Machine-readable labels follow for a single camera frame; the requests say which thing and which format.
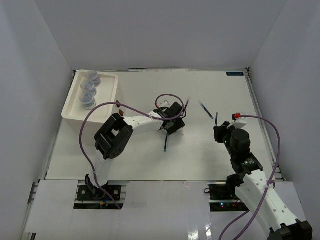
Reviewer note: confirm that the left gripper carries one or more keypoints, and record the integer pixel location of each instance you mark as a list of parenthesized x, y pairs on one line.
[(180, 124)]

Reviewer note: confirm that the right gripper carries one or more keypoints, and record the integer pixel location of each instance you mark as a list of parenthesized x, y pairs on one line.
[(220, 131)]

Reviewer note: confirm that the dark green pen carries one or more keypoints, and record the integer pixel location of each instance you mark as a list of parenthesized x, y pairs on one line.
[(166, 142)]

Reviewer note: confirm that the blue pen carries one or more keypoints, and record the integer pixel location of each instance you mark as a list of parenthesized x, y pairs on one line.
[(205, 109)]

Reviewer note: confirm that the purple pen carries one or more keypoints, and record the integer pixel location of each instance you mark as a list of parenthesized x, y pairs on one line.
[(187, 102)]

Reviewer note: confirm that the clear jar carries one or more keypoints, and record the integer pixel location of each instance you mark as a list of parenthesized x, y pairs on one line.
[(88, 86), (88, 100), (93, 75)]

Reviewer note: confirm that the black pen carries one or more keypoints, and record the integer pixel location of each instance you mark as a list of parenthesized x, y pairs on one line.
[(216, 119)]

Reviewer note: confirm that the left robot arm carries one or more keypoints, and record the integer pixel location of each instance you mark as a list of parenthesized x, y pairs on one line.
[(114, 135)]

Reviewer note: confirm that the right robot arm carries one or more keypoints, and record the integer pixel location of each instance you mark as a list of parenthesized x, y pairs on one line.
[(249, 183)]

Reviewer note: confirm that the blue table label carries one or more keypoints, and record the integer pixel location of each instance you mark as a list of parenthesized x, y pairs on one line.
[(234, 73)]

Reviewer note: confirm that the white three-drawer storage box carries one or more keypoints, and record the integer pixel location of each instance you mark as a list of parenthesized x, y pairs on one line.
[(108, 91)]

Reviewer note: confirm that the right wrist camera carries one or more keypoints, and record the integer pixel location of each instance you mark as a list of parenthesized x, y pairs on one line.
[(239, 120)]

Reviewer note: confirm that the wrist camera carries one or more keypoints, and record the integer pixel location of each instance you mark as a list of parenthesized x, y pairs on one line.
[(163, 104), (239, 120)]

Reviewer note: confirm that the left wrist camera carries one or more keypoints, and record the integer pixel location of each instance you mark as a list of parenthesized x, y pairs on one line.
[(163, 104)]

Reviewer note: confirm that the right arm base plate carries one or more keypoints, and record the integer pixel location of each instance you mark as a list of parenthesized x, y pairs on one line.
[(221, 199)]

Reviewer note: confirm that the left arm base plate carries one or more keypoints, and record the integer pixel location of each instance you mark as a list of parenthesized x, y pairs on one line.
[(85, 200)]

